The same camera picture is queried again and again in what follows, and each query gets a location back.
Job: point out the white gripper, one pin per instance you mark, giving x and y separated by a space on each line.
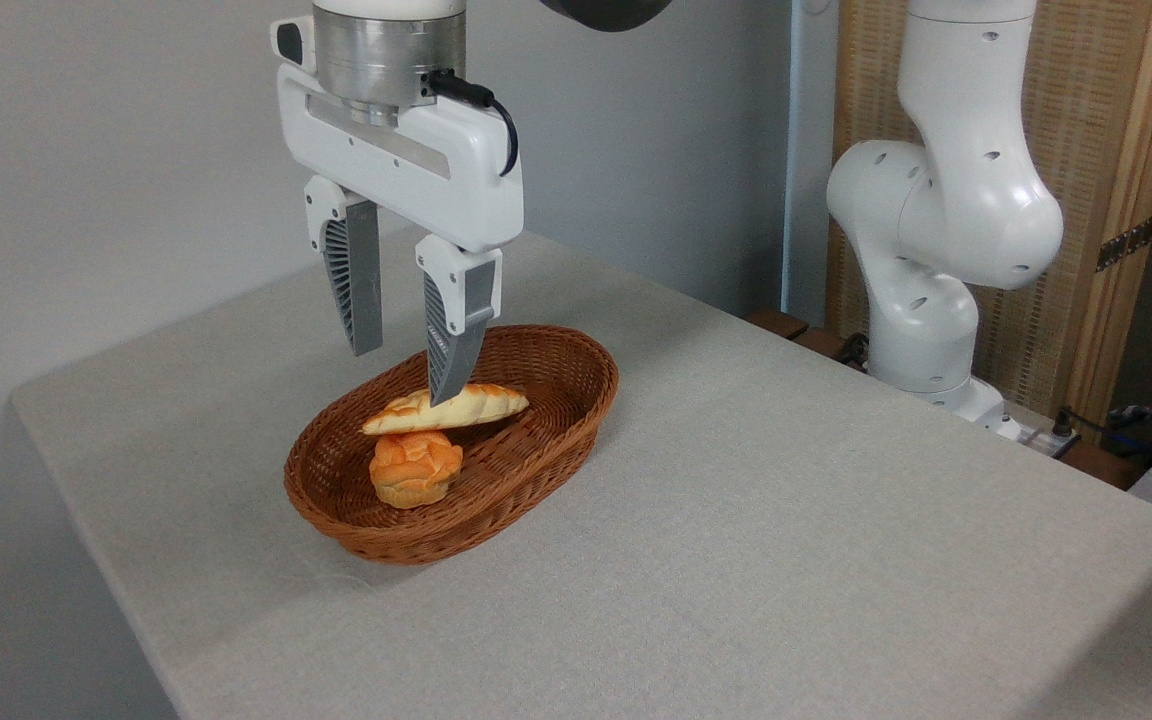
406 165

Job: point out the long bread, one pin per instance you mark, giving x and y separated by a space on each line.
481 405

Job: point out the round orange bread bun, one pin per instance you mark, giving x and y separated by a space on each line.
416 468

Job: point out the brown woven wicker basket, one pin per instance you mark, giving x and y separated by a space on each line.
526 450

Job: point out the brown wooden base board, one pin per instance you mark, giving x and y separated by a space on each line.
781 322

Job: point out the grey tablecloth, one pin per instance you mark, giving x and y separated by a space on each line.
736 550

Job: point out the white power strip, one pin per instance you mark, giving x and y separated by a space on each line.
1041 440

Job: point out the metal screen hinge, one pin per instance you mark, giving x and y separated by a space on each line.
1126 243

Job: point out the white vertical post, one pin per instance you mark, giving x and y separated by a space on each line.
808 150

